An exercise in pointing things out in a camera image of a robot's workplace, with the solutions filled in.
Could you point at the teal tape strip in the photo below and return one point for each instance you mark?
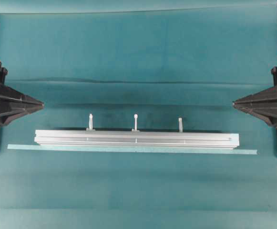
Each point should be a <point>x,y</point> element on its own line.
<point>135,149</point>

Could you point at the right white zip tie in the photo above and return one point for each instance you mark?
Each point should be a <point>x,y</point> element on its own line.
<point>180,124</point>

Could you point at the white zip tie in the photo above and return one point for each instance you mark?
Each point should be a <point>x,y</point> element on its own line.
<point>180,124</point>
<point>135,129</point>
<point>90,124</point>

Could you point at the large silver aluminium rail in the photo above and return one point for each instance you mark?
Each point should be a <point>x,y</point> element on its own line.
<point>136,138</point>

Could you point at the left white zip tie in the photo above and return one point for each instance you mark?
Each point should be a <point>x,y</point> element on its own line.
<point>90,124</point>

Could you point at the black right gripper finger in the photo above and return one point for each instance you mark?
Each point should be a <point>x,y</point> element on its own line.
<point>264,96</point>
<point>266,112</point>

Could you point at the middle white zip tie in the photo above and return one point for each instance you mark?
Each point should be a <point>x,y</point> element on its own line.
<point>135,129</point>

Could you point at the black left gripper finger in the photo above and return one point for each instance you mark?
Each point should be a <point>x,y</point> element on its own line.
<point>11,111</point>
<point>11,95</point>

